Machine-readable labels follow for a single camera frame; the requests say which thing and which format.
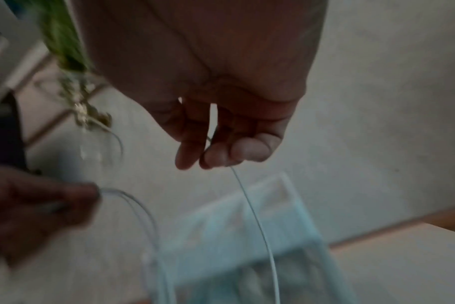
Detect white drawer organizer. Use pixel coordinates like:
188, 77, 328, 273
142, 172, 358, 304

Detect person's left hand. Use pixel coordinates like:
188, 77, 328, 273
0, 164, 104, 269

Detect white table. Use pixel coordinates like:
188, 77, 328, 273
331, 223, 455, 304

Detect white cable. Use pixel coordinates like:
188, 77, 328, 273
96, 135, 279, 304

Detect person's right hand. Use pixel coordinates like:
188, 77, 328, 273
67, 0, 329, 171

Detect green leafy plant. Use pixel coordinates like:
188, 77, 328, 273
36, 0, 114, 131

